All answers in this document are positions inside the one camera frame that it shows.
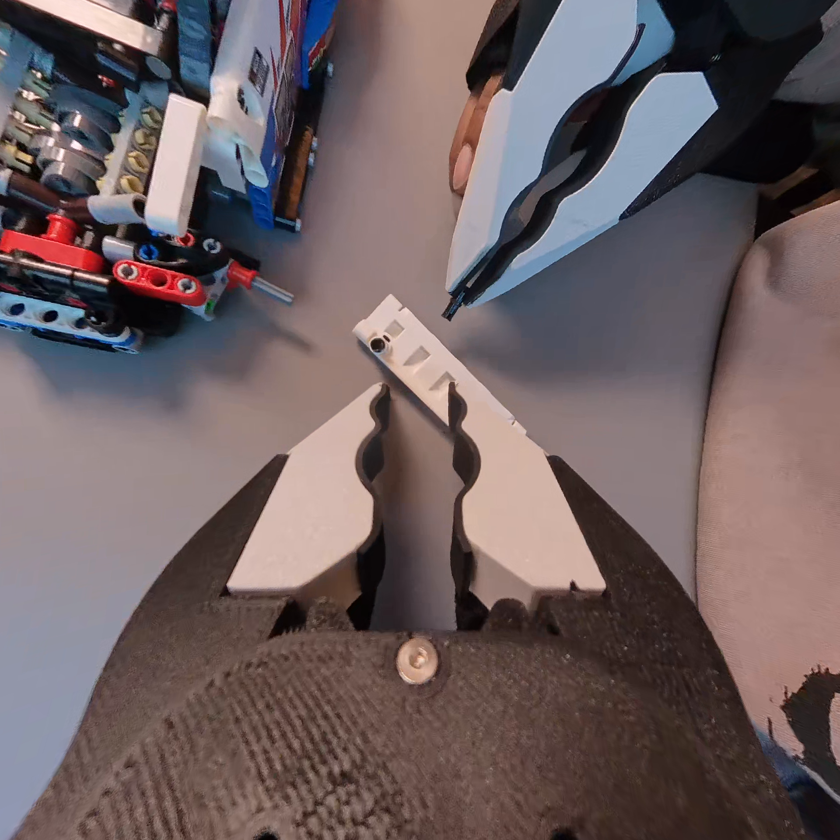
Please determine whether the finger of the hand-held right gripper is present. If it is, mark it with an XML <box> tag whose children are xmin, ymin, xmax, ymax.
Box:
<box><xmin>446</xmin><ymin>0</ymin><xmax>677</xmax><ymax>295</ymax></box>
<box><xmin>467</xmin><ymin>71</ymin><xmax>721</xmax><ymax>308</ymax></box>

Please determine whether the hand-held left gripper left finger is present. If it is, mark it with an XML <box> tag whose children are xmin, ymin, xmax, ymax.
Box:
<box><xmin>226</xmin><ymin>382</ymin><xmax>392</xmax><ymax>597</ymax></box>

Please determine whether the white lego panel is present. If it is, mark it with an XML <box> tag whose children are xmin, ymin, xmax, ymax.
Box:
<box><xmin>352</xmin><ymin>294</ymin><xmax>547</xmax><ymax>455</ymax></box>

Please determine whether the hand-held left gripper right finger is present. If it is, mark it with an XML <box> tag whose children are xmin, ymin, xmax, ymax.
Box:
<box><xmin>448</xmin><ymin>382</ymin><xmax>606</xmax><ymax>601</ymax></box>

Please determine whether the lego race car model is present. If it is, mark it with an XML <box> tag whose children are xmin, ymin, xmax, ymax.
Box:
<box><xmin>0</xmin><ymin>0</ymin><xmax>339</xmax><ymax>355</ymax></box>

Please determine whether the person's right hand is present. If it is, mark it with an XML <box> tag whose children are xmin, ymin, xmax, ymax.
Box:
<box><xmin>449</xmin><ymin>85</ymin><xmax>506</xmax><ymax>198</ymax></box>

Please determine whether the person's right forearm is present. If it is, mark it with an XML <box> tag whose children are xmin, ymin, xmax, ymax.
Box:
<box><xmin>774</xmin><ymin>36</ymin><xmax>840</xmax><ymax>102</ymax></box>

